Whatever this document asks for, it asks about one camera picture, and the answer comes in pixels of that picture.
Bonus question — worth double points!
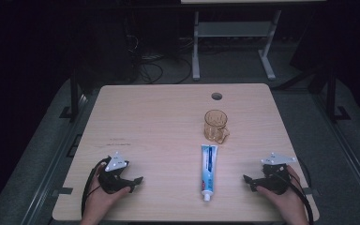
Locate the amber transparent cup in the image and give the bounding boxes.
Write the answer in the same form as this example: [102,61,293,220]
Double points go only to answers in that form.
[203,109,231,145]

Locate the black floor cables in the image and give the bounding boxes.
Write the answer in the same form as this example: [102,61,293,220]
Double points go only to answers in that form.
[126,34,193,85]

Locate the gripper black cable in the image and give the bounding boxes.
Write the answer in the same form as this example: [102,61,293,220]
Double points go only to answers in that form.
[279,157,315,225]
[81,157,111,218]

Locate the person's right hand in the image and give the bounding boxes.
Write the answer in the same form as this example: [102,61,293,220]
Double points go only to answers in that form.
[256,164,308,223]

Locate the blue and white toothpaste tube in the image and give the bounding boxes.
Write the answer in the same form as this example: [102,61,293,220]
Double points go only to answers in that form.
[200,143,219,203]

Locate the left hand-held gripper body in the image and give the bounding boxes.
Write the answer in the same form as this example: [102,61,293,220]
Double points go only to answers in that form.
[97,151,133,195]

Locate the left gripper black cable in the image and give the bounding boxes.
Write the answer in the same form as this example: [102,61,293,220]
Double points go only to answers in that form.
[81,157,111,218]

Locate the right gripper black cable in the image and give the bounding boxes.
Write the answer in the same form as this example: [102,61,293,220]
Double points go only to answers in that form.
[279,157,315,225]

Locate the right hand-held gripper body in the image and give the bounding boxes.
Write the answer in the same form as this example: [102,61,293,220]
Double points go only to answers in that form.
[250,152,297,196]

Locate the black metal post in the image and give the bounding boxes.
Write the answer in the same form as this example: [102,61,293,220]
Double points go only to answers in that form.
[59,67,83,123]
[325,67,352,124]

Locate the white metal stand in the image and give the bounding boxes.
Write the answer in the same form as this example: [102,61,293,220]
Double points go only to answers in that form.
[191,9,282,83]

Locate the person's left hand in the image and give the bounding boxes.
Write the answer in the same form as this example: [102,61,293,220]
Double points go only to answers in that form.
[85,163,131,222]

